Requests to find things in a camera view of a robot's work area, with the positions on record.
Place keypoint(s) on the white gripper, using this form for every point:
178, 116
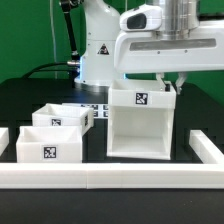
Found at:
168, 37

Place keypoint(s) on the white drawer cabinet frame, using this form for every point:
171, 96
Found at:
140, 119

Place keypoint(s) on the white drawer box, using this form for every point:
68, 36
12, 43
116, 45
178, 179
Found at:
64, 115
50, 144

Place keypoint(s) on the white front drawer box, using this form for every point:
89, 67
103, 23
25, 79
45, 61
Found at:
50, 144

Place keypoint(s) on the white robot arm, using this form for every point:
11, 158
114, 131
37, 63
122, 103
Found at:
102, 23

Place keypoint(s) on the white marker sheet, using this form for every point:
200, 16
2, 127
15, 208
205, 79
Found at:
100, 110

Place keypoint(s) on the white block at left edge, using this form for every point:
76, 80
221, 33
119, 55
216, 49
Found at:
4, 139

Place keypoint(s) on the white L-shaped border rail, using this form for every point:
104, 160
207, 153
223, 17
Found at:
208, 174

